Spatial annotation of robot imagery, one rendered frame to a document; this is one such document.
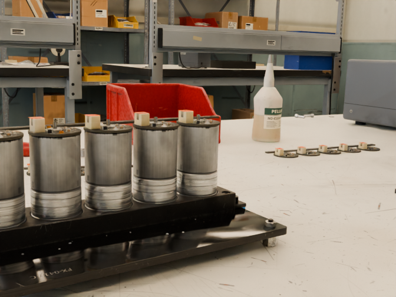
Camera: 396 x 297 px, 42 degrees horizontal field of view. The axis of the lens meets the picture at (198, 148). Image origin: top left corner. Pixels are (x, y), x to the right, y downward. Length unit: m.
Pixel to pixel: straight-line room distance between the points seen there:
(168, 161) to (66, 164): 0.06
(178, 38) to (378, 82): 2.10
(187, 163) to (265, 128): 0.32
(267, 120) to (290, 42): 2.65
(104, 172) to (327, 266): 0.12
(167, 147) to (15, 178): 0.08
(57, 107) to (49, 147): 4.10
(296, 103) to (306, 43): 2.87
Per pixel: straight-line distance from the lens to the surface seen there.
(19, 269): 0.23
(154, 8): 2.79
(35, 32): 2.54
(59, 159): 0.25
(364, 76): 0.79
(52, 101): 4.33
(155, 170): 0.28
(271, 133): 0.61
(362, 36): 6.40
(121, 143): 0.26
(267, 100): 0.60
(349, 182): 0.44
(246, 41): 3.04
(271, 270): 0.26
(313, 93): 6.32
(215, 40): 2.93
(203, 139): 0.29
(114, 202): 0.27
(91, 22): 4.43
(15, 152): 0.25
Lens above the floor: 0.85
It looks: 11 degrees down
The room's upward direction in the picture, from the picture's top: 2 degrees clockwise
